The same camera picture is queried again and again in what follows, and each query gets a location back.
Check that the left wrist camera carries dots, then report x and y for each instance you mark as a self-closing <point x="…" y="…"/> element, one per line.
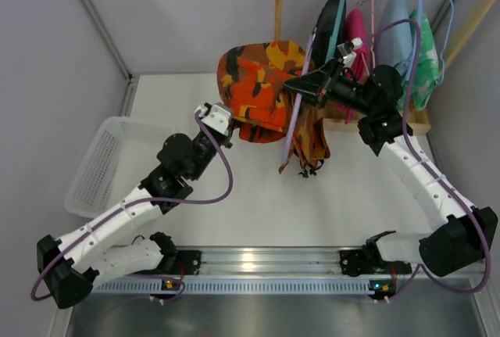
<point x="218" y="110"/>

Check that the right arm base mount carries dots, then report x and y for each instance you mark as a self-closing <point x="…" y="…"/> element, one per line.
<point x="355" y="262"/>

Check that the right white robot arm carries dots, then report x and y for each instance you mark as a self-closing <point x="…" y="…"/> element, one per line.
<point x="460" y="233"/>

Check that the light blue wire hanger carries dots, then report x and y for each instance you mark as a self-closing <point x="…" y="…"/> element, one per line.
<point x="446" y="11"/>

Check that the black trousers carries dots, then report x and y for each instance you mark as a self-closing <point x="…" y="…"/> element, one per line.
<point x="324" y="25"/>

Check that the magenta trousers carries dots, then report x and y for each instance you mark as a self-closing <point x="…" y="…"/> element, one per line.
<point x="355" y="28"/>

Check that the teal plastic hanger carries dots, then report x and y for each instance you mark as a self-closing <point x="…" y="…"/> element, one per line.
<point x="334" y="36"/>

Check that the pink wire hanger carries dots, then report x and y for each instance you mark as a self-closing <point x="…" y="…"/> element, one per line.
<point x="372" y="29"/>

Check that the white plastic basket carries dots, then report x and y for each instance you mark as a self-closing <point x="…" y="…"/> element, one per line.
<point x="122" y="153"/>

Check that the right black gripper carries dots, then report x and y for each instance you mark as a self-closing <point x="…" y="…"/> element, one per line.
<point x="325" y="87"/>

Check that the blue plastic hanger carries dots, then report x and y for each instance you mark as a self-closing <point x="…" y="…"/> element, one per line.
<point x="417" y="15"/>

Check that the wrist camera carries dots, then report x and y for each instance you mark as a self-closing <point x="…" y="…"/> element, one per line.
<point x="218" y="110"/>
<point x="347" y="51"/>

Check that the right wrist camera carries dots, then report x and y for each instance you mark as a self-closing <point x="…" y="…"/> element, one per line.
<point x="347" y="51"/>

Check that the light blue trousers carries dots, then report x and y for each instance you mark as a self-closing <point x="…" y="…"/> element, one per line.
<point x="394" y="46"/>

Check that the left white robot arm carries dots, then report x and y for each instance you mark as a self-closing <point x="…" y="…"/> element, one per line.
<point x="72" y="265"/>

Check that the lilac plastic hanger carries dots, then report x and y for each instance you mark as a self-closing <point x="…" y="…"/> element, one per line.
<point x="296" y="107"/>

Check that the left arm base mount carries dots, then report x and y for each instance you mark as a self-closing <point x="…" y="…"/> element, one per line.
<point x="186" y="262"/>

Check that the green tie-dye garment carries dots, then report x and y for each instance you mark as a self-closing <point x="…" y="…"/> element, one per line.
<point x="427" y="70"/>

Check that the orange camouflage trousers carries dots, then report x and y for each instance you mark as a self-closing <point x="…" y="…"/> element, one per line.
<point x="250" y="81"/>

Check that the wooden clothes rack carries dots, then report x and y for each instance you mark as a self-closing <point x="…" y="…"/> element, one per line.
<point x="377" y="99"/>

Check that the grey slotted cable duct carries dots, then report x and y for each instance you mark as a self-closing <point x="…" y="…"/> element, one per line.
<point x="247" y="286"/>

